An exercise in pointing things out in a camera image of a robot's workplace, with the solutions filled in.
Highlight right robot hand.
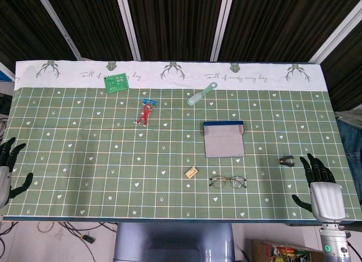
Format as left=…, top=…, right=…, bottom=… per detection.
left=292, top=153, right=346, bottom=223

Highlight wire-frame eyeglasses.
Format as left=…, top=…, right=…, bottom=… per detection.
left=208, top=175, right=247, bottom=189

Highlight cardboard box with colourful items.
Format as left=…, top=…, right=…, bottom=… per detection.
left=248, top=238, right=325, bottom=262

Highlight blue jeans clothing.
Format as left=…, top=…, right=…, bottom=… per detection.
left=335, top=110, right=362, bottom=203

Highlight mint green brush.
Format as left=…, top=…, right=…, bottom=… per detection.
left=186, top=82, right=218, bottom=106

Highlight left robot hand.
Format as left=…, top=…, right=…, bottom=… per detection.
left=0, top=136, right=34, bottom=209

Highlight tangle of floor cables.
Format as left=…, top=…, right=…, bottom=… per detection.
left=0, top=221, right=118, bottom=262

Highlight red and blue plastic toy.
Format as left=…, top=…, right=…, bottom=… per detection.
left=136, top=98, right=158, bottom=127

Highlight white partition post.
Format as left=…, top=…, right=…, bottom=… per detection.
left=33, top=0, right=83, bottom=61
left=114, top=0, right=141, bottom=61
left=308, top=0, right=362, bottom=63
left=209, top=0, right=237, bottom=62

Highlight blue folding glasses case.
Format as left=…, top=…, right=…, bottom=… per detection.
left=202, top=121, right=246, bottom=158

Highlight blue-grey robot torso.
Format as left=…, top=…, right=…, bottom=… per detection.
left=113, top=222, right=236, bottom=262

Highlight green grid tablecloth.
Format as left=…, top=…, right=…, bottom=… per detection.
left=0, top=60, right=362, bottom=221

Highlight green circuit board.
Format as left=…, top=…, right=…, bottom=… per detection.
left=104, top=72, right=130, bottom=95

